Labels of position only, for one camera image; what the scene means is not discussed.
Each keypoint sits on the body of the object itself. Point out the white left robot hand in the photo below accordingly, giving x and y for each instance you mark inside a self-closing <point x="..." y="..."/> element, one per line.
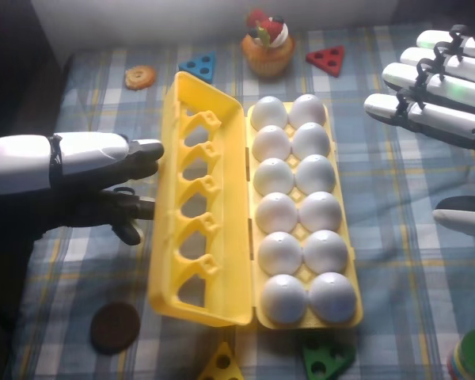
<point x="87" y="152"/>

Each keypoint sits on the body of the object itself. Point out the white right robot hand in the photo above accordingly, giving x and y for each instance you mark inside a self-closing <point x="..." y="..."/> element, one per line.
<point x="439" y="116"/>

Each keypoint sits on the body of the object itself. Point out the yellow egg carton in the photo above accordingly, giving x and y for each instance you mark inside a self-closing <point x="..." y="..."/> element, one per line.
<point x="233" y="237"/>

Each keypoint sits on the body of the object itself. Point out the round tan toy cookie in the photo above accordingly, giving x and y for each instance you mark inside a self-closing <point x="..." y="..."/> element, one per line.
<point x="140" y="77"/>

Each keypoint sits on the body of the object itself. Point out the blue triangle block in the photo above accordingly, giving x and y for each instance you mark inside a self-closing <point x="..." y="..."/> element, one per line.
<point x="183" y="64"/>

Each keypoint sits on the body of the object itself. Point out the white backdrop board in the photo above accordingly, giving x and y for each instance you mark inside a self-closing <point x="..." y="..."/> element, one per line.
<point x="142" y="23"/>

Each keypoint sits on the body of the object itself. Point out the red triangle block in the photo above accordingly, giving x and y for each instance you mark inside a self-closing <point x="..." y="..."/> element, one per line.
<point x="310" y="58"/>

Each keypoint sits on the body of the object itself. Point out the blue plaid table cloth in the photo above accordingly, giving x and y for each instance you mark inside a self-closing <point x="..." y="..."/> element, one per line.
<point x="400" y="277"/>

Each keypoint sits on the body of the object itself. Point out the brown chocolate toy cookie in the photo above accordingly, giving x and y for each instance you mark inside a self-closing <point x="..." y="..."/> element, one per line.
<point x="115" y="328"/>

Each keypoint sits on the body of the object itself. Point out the strawberry toy cupcake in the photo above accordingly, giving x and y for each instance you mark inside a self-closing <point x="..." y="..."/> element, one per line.
<point x="267" y="59"/>

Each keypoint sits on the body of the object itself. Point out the yellow triangle block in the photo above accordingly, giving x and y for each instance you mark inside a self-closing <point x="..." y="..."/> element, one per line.
<point x="221" y="350"/>

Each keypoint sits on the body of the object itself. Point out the green triangle block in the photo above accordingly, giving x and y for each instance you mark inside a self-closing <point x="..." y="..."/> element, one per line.
<point x="310" y="350"/>

